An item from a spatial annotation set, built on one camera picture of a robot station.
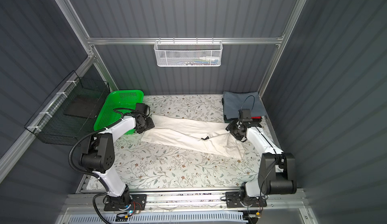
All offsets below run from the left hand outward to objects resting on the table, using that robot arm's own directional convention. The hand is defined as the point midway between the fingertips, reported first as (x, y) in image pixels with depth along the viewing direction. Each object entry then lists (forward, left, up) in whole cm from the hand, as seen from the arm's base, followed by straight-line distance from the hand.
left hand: (149, 126), depth 96 cm
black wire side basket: (-7, +32, +23) cm, 40 cm away
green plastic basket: (+26, +29, -6) cm, 40 cm away
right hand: (-9, -51, +4) cm, 52 cm away
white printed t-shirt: (-7, -38, -4) cm, 38 cm away
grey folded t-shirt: (+15, -58, +5) cm, 60 cm away
